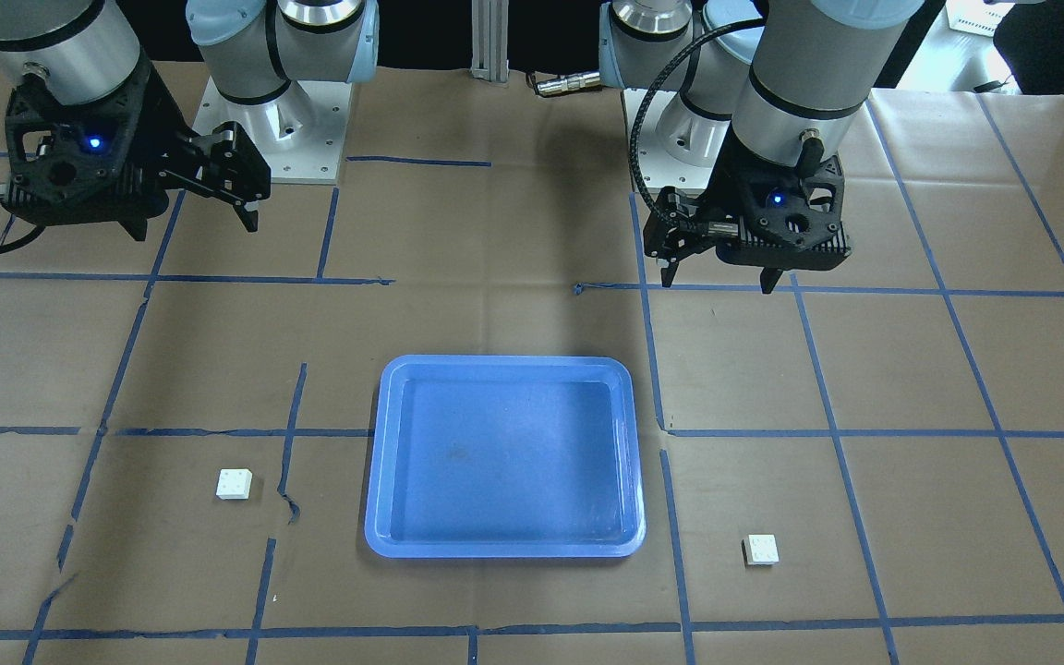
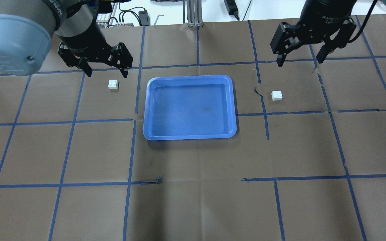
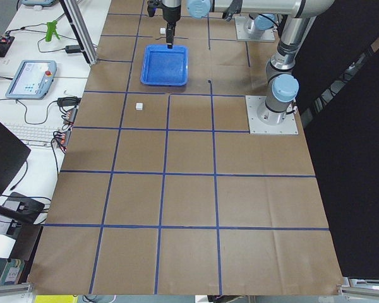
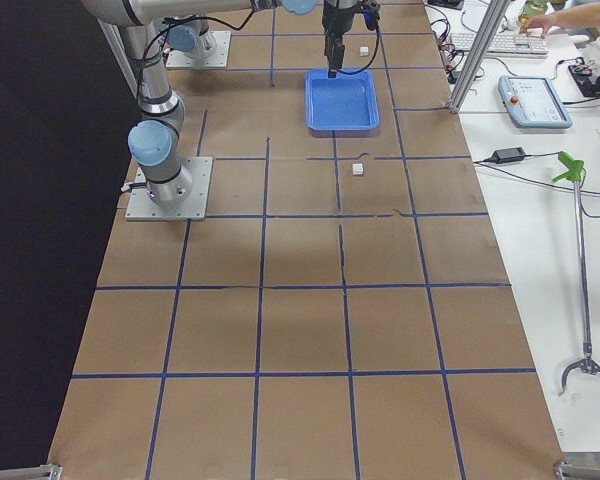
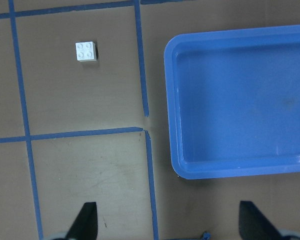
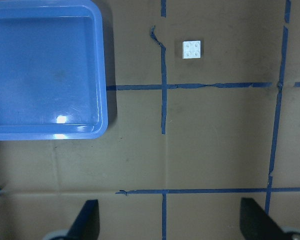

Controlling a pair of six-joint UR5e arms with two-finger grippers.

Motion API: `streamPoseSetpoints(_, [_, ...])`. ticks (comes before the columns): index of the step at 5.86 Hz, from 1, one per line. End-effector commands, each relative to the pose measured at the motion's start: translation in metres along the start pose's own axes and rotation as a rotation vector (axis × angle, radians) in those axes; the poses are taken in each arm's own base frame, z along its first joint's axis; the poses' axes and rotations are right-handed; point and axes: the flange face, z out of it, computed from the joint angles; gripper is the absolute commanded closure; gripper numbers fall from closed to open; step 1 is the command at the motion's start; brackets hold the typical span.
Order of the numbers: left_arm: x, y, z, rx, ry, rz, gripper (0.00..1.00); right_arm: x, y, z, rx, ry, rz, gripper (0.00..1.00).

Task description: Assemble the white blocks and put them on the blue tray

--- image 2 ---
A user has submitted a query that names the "black power adapter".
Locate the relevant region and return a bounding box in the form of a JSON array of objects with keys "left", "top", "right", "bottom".
[{"left": 223, "top": 0, "right": 239, "bottom": 19}]

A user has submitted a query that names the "black power brick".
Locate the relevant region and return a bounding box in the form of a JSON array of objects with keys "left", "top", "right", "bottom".
[{"left": 138, "top": 10, "right": 150, "bottom": 26}]

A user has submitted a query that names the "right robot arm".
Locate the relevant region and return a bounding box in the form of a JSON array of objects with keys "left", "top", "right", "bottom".
[{"left": 270, "top": 0, "right": 377, "bottom": 67}]

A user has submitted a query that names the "blue plastic tray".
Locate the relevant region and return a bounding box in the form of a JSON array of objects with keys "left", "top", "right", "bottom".
[{"left": 143, "top": 75, "right": 237, "bottom": 141}]

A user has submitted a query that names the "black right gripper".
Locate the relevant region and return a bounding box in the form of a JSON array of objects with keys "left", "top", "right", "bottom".
[{"left": 270, "top": 13, "right": 357, "bottom": 67}]

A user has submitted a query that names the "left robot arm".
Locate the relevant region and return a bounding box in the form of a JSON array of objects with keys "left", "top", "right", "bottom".
[{"left": 0, "top": 0, "right": 133, "bottom": 77}]

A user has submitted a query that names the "brown paper table cover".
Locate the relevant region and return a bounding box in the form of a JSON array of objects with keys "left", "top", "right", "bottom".
[{"left": 0, "top": 15, "right": 386, "bottom": 241}]

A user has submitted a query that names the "aluminium frame post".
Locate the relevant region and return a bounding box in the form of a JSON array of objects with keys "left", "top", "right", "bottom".
[{"left": 186, "top": 0, "right": 203, "bottom": 27}]

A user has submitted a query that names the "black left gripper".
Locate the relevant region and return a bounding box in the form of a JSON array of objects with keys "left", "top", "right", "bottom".
[{"left": 57, "top": 21, "right": 133, "bottom": 78}]

